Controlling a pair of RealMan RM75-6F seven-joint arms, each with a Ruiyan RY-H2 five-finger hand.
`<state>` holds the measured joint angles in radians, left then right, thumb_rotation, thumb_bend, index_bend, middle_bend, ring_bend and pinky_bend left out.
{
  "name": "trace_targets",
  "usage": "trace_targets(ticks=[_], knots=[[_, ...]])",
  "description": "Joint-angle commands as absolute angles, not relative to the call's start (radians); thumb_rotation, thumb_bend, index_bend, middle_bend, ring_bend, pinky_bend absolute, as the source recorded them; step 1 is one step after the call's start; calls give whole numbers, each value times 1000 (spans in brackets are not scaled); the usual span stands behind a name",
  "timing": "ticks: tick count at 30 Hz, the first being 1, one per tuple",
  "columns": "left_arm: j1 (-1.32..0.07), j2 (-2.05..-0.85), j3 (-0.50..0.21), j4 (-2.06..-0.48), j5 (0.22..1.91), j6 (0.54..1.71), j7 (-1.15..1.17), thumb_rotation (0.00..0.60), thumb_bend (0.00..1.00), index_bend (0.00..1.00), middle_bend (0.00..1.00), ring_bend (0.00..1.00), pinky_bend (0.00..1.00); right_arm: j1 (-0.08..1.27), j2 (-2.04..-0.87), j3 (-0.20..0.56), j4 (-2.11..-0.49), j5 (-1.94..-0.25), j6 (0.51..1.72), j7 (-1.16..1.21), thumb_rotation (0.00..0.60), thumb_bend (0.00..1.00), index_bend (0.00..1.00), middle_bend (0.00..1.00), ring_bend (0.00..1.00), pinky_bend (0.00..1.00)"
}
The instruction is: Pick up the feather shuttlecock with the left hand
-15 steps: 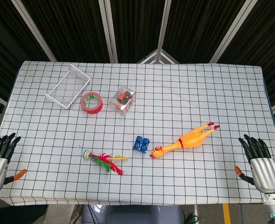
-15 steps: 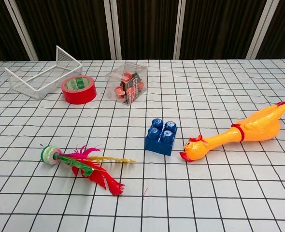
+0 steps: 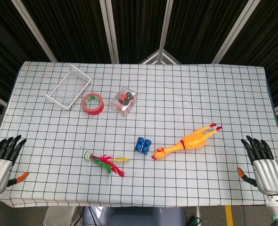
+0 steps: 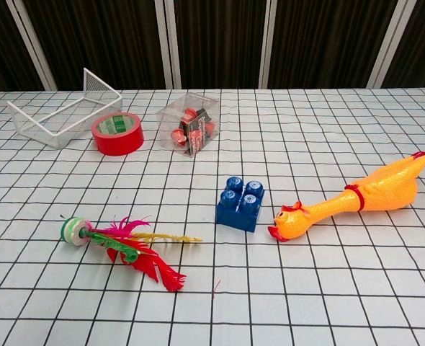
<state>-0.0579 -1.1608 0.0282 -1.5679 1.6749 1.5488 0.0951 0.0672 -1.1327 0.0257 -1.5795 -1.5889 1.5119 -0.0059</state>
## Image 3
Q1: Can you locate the white wire basket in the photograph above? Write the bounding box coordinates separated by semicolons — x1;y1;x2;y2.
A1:
45;64;92;111

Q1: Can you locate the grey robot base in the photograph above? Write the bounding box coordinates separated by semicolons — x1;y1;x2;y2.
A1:
82;206;186;226

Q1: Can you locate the colourful feather shuttlecock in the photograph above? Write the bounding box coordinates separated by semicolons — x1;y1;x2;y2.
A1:
83;151;130;177

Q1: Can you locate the yellow rubber chicken toy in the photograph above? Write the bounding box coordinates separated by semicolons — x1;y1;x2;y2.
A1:
152;123;223;161

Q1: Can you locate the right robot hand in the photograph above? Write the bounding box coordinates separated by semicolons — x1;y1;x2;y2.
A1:
237;135;278;196

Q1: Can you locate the white grid tablecloth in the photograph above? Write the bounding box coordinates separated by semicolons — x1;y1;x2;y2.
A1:
0;61;278;208

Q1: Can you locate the blue toy building block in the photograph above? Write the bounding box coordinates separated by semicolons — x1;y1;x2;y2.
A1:
134;137;153;156

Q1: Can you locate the clear plastic box with items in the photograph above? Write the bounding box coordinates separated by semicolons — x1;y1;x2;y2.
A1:
110;86;139;118

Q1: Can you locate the red tape roll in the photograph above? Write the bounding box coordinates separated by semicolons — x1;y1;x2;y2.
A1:
81;92;105;116

